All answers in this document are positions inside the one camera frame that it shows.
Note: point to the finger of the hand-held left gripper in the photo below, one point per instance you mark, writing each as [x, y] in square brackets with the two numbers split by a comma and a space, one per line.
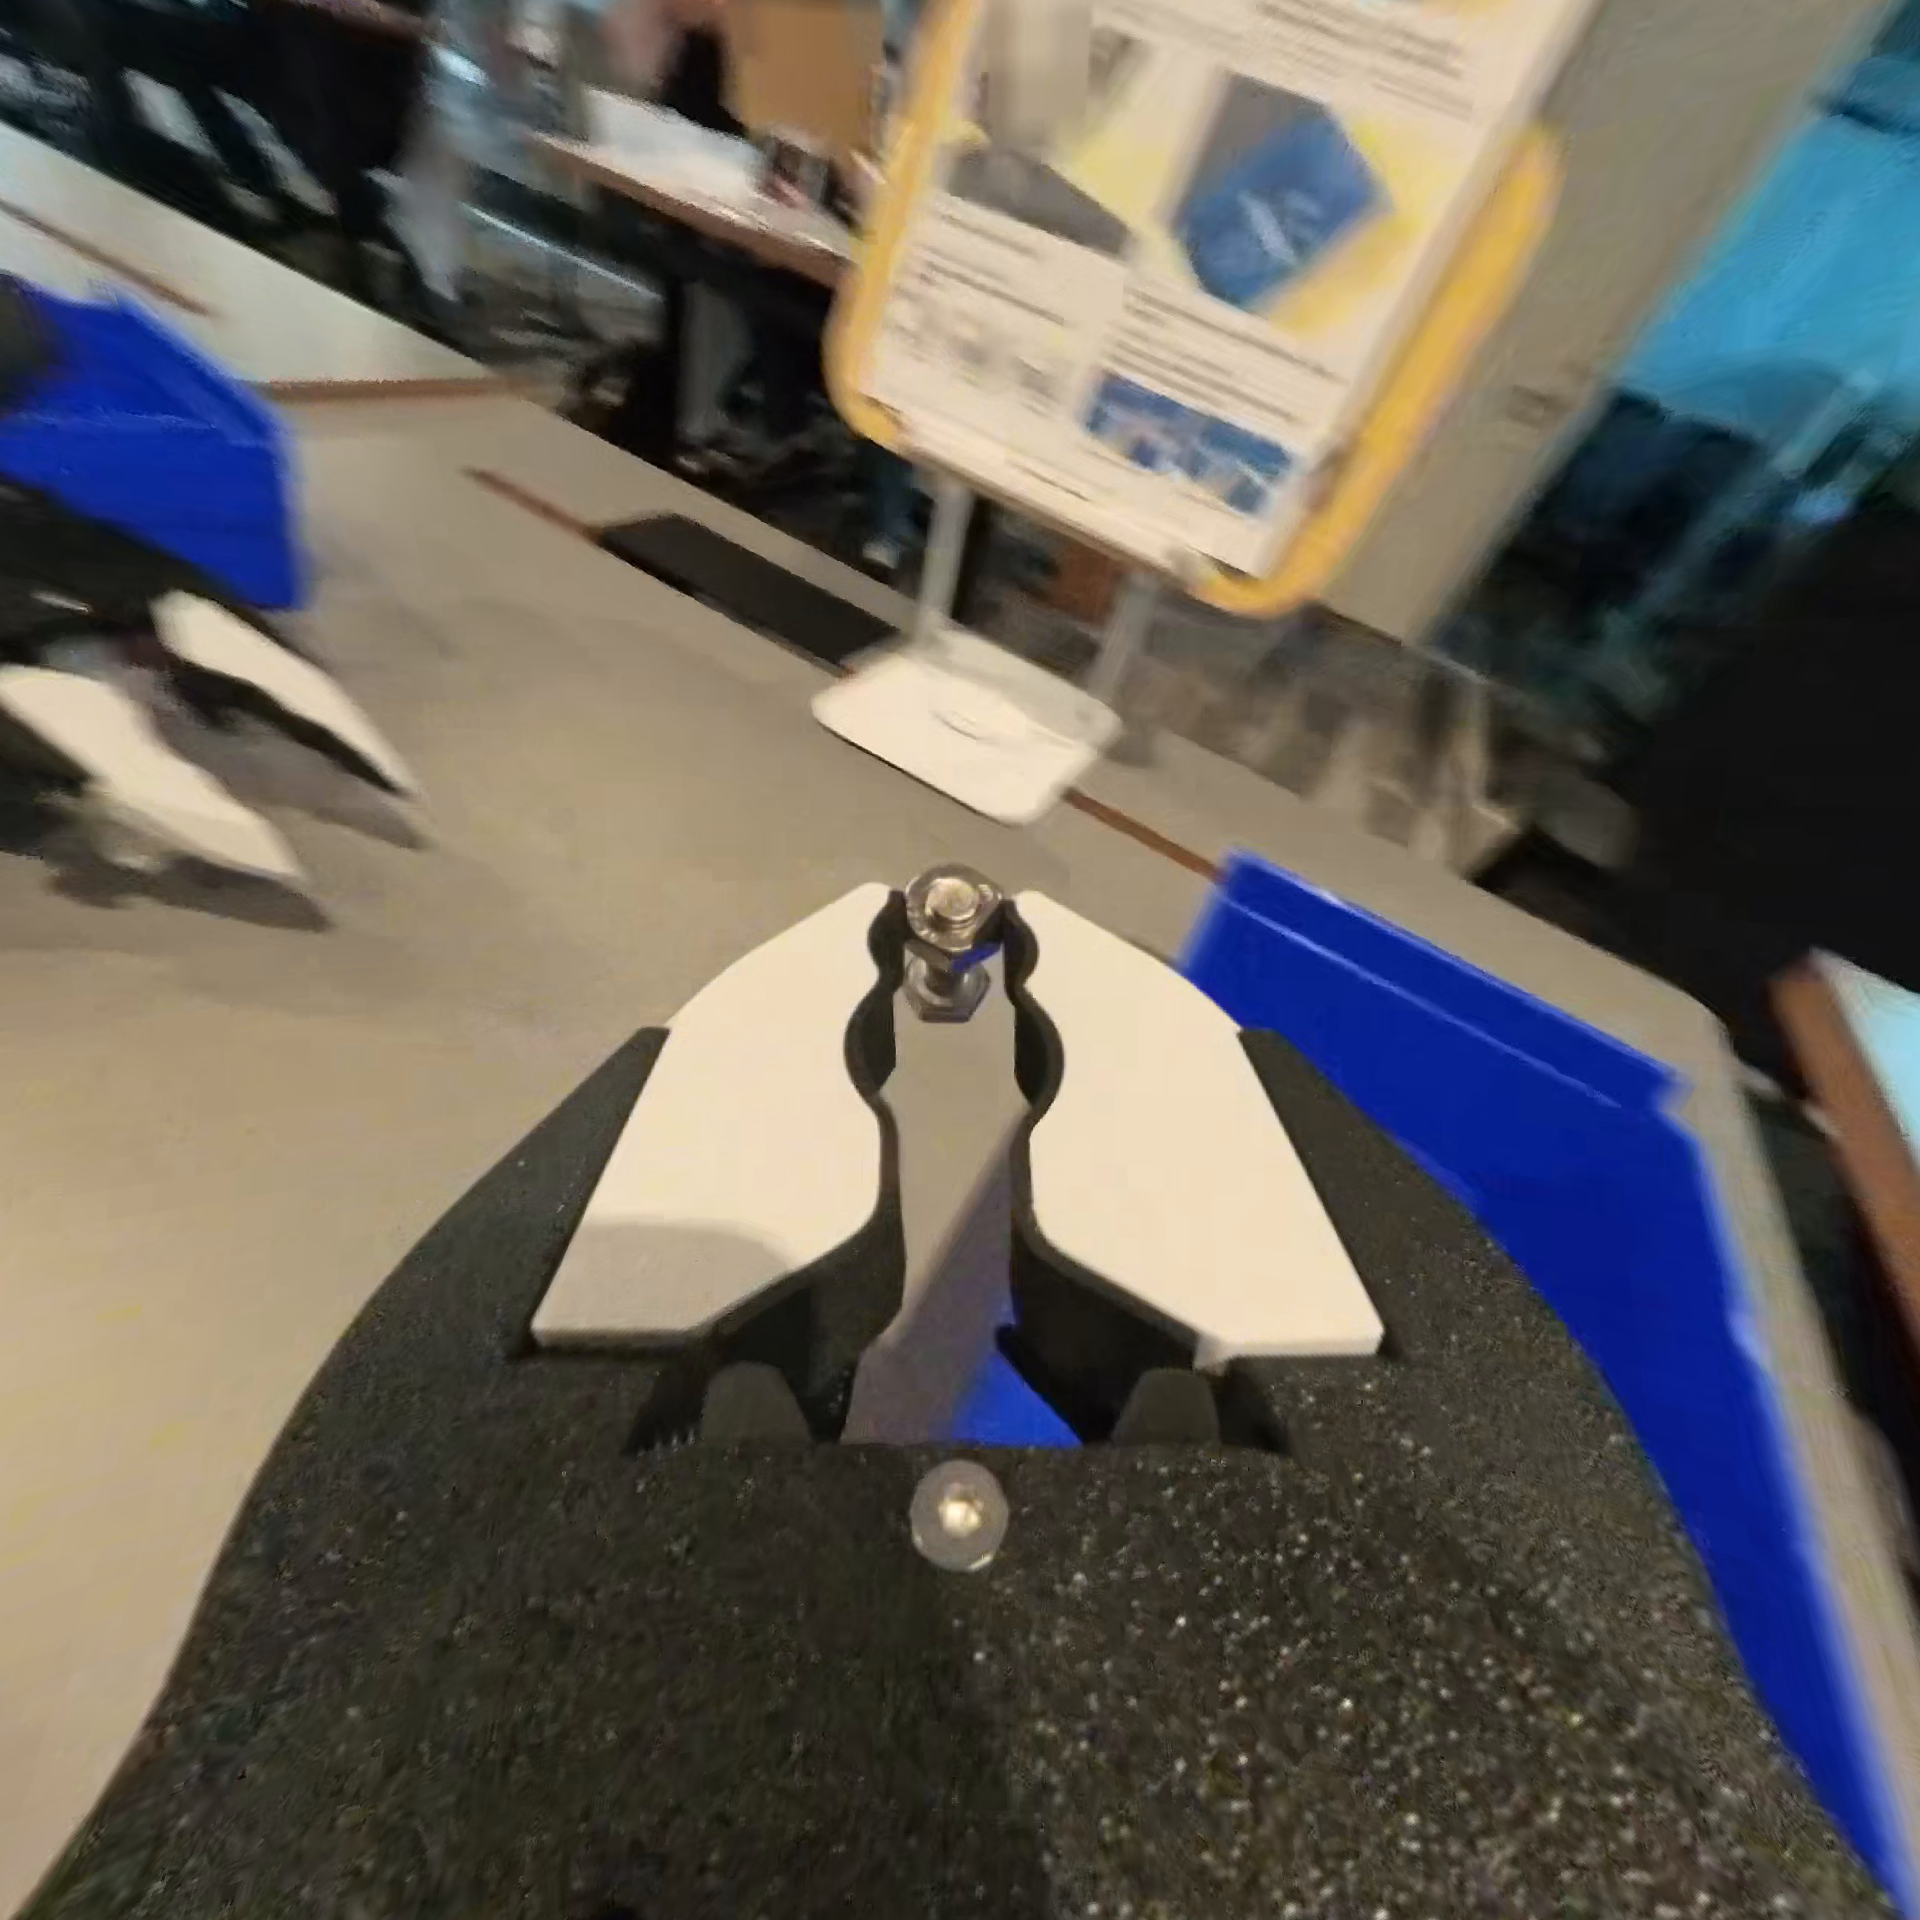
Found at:
[270, 675]
[135, 780]

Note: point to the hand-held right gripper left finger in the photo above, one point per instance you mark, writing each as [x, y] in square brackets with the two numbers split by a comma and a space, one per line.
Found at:
[720, 1140]

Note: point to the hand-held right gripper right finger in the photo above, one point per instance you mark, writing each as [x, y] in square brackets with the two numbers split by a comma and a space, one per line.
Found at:
[1185, 1155]

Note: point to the steel hex bolt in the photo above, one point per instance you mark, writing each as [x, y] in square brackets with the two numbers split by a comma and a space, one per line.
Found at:
[946, 992]

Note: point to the steel nut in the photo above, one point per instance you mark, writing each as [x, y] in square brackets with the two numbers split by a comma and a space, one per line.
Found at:
[977, 926]

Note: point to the large blue plastic bin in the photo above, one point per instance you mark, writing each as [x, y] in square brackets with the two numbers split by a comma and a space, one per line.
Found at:
[1576, 1170]
[166, 450]

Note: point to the white base sign stand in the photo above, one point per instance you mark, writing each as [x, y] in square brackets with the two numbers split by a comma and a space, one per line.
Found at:
[960, 721]

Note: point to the brown background desk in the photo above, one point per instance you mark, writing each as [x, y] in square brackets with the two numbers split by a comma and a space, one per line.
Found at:
[720, 202]

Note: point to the printed instruction sign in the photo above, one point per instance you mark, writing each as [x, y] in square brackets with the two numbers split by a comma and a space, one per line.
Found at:
[1171, 256]

